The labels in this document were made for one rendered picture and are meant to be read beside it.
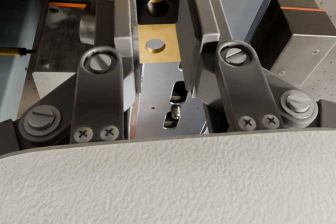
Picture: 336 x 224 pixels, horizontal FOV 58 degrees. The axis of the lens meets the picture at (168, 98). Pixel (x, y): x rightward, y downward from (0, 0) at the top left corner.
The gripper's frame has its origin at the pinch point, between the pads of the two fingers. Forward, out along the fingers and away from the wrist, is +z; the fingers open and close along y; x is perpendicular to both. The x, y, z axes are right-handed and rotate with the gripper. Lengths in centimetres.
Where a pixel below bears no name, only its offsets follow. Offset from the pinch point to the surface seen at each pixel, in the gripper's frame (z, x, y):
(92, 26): 15.3, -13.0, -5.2
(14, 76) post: 28, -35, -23
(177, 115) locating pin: 23, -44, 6
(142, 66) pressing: 25.3, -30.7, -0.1
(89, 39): 14.9, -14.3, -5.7
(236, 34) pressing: 25.5, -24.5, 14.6
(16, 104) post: 25, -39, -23
